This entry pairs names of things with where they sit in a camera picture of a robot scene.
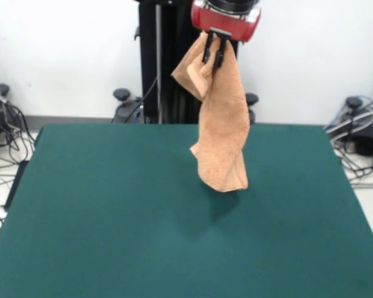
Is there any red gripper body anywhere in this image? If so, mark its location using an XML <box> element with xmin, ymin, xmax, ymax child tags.
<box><xmin>191</xmin><ymin>0</ymin><xmax>262</xmax><ymax>43</ymax></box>

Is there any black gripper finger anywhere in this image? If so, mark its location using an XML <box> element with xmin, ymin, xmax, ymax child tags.
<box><xmin>214</xmin><ymin>35</ymin><xmax>230</xmax><ymax>68</ymax></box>
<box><xmin>201</xmin><ymin>30</ymin><xmax>216</xmax><ymax>65</ymax></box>

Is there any tan terry towel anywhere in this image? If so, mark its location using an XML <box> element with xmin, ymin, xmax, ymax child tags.
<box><xmin>170</xmin><ymin>32</ymin><xmax>249</xmax><ymax>192</ymax></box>

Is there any dark green tablecloth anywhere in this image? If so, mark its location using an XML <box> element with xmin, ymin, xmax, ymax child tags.
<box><xmin>0</xmin><ymin>123</ymin><xmax>373</xmax><ymax>298</ymax></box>

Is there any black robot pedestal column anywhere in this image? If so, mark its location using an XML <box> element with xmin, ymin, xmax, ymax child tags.
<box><xmin>132</xmin><ymin>0</ymin><xmax>246</xmax><ymax>125</ymax></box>

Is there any black pedestal cable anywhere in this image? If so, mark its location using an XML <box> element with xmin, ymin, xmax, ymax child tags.
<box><xmin>142</xmin><ymin>76</ymin><xmax>159</xmax><ymax>105</ymax></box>

